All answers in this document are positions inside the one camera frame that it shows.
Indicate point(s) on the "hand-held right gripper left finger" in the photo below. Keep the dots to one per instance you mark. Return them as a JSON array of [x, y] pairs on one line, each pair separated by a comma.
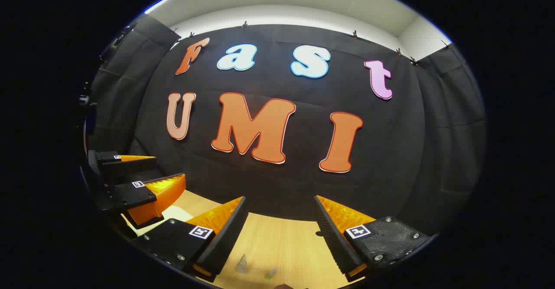
[[230, 232]]

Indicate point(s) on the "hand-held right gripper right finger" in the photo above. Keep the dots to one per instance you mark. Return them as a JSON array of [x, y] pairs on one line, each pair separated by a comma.
[[334, 237]]

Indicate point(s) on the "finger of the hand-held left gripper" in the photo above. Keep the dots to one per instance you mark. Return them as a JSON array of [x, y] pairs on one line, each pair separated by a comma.
[[117, 165], [125, 195]]

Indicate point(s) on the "white tube with green end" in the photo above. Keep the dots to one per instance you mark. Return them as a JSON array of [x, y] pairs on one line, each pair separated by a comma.
[[242, 265]]

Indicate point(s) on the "white tube with green cap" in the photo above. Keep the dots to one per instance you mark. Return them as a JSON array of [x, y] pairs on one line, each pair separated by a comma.
[[271, 273]]

